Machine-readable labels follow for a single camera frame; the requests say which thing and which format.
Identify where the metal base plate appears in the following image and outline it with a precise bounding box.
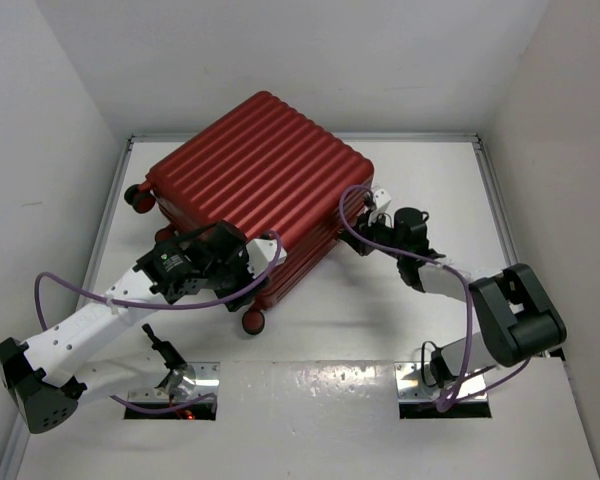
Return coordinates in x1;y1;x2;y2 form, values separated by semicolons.
394;361;488;405
156;362;220;403

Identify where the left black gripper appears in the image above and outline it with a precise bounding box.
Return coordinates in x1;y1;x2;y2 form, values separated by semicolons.
204;243;269;311

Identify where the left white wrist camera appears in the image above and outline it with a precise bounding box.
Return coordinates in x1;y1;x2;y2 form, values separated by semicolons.
246;238;277;277

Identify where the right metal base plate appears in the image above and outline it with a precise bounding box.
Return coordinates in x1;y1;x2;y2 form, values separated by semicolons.
394;361;488;405

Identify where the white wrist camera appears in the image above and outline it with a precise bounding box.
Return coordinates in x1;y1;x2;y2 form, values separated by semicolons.
246;238;277;277
368;185;392;226

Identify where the red suitcase blue lining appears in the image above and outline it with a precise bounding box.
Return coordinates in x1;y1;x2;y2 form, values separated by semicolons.
124;91;374;335

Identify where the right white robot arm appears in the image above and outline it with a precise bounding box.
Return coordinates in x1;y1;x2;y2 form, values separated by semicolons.
340;207;567;388

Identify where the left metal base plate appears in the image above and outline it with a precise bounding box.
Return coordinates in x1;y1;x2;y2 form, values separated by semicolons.
156;362;220;403

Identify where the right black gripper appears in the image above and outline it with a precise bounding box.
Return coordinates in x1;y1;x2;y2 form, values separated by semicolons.
341;208;406;261

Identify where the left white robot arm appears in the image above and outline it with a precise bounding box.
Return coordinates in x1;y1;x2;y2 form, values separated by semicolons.
0;221;281;434

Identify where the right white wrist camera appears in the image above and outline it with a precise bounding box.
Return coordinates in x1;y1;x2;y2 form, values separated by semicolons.
368;185;392;226

